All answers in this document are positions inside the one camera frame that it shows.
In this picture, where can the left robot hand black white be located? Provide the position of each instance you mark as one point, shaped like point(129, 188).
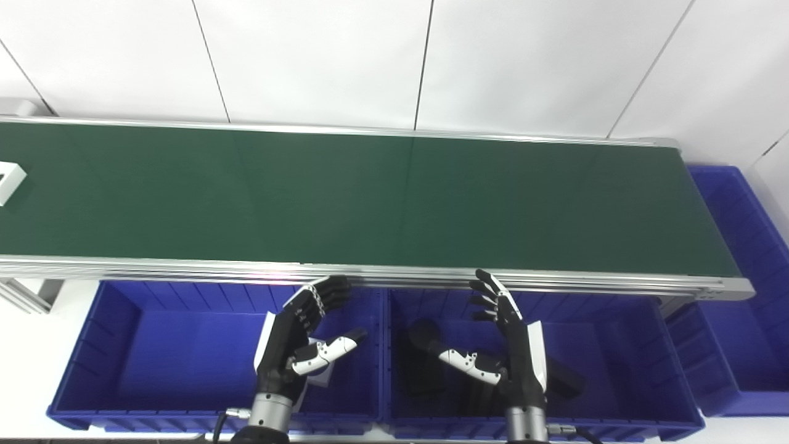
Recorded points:
point(286, 345)

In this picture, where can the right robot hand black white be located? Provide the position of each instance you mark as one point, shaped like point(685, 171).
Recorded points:
point(524, 364)

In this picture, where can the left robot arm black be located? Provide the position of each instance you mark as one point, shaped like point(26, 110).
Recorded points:
point(268, 416)

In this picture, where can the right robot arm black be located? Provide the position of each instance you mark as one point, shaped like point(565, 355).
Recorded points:
point(526, 425)

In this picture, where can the black block part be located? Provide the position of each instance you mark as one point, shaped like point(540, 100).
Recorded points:
point(564, 377)
point(424, 377)

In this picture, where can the blue plastic bin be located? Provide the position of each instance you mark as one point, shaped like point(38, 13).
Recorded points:
point(172, 351)
point(739, 345)
point(616, 370)

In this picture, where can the black cylindrical part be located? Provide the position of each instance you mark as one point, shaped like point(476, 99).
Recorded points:
point(425, 336)

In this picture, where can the aluminium conveyor leg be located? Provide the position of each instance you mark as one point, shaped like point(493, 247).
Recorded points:
point(24, 293)

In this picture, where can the grey conveyor end housing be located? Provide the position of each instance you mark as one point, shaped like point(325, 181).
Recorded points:
point(28, 108)

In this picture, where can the green conveyor belt aluminium frame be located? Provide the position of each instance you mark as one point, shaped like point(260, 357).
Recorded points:
point(370, 197)

